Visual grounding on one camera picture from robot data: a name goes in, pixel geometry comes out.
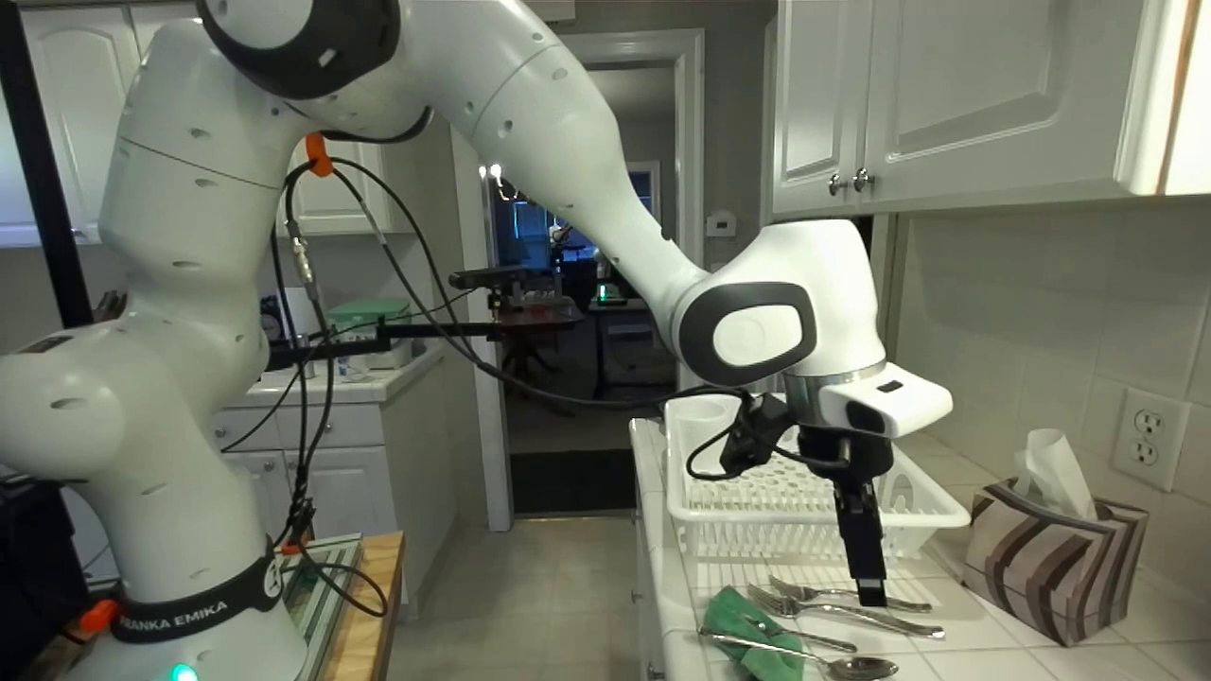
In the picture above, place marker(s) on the white base cabinet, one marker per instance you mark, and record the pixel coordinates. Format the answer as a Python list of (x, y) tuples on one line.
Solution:
[(378, 468)]

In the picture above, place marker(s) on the black boom pole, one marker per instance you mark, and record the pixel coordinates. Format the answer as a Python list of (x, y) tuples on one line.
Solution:
[(430, 332)]

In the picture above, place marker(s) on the wooden table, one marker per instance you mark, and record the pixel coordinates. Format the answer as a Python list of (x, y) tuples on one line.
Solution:
[(372, 628)]

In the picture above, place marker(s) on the dark dining table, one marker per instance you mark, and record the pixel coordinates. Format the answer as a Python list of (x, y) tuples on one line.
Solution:
[(569, 323)]

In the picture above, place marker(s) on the white upper kitchen cabinet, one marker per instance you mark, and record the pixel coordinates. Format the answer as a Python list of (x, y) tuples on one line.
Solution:
[(49, 152), (984, 87)]

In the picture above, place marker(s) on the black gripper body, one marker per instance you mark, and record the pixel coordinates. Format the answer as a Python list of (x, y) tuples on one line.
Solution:
[(846, 459)]

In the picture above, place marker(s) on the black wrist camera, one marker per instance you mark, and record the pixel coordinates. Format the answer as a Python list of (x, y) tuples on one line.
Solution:
[(758, 435)]

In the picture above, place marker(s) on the black camera on stand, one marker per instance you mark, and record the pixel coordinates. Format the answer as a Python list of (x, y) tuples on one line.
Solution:
[(484, 276)]

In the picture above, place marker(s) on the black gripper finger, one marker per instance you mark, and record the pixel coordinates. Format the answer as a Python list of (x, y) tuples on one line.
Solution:
[(865, 541)]

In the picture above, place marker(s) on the black vertical pole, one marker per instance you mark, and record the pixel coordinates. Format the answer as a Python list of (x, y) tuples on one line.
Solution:
[(39, 165)]

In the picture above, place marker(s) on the striped tissue box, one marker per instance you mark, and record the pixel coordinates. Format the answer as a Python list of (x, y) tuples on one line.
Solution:
[(1047, 570)]

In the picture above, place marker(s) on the grey metal frame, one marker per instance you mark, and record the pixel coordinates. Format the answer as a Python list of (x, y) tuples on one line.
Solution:
[(331, 570)]

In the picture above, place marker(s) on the green box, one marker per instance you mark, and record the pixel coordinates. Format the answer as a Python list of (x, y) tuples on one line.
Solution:
[(363, 315)]

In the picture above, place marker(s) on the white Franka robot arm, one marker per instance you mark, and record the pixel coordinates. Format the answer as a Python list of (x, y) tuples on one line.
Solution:
[(165, 251)]

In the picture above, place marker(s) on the silver cabinet knob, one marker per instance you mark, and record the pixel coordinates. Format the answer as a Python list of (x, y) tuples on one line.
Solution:
[(839, 185), (865, 181)]

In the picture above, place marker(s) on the white wall outlet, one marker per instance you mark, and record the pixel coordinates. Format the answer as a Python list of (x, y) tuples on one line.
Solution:
[(1150, 441)]

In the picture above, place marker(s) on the silver metal fork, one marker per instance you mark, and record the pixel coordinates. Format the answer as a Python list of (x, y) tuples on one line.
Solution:
[(808, 586), (903, 622)]

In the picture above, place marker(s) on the white plastic dish rack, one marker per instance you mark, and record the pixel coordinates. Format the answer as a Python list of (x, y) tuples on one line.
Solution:
[(758, 503)]

